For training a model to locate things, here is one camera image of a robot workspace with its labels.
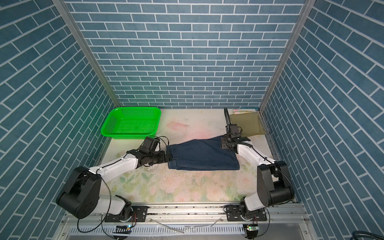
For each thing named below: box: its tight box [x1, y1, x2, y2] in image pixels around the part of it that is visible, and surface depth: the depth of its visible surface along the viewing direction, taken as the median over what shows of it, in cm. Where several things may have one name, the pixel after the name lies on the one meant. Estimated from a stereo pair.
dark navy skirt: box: [166, 135, 240, 171], surface depth 96 cm
